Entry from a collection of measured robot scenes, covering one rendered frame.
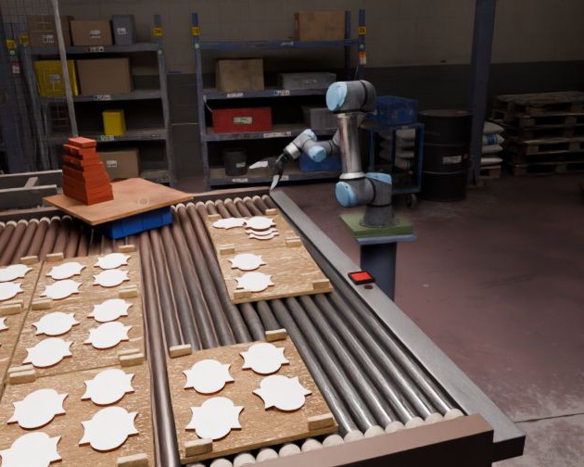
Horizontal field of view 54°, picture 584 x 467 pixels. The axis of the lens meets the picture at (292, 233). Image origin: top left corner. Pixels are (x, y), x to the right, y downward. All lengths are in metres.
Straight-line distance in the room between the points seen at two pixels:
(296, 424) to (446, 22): 6.68
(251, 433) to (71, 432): 0.40
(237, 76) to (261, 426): 5.40
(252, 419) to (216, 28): 5.99
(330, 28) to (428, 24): 1.52
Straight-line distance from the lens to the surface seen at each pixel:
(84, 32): 6.63
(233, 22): 7.02
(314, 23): 6.48
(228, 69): 6.43
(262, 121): 6.47
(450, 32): 7.66
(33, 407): 1.52
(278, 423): 1.35
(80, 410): 1.49
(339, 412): 1.40
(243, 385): 1.47
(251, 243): 2.34
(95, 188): 2.68
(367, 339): 1.69
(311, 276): 2.02
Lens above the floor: 1.78
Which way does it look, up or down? 20 degrees down
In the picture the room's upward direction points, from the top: 1 degrees counter-clockwise
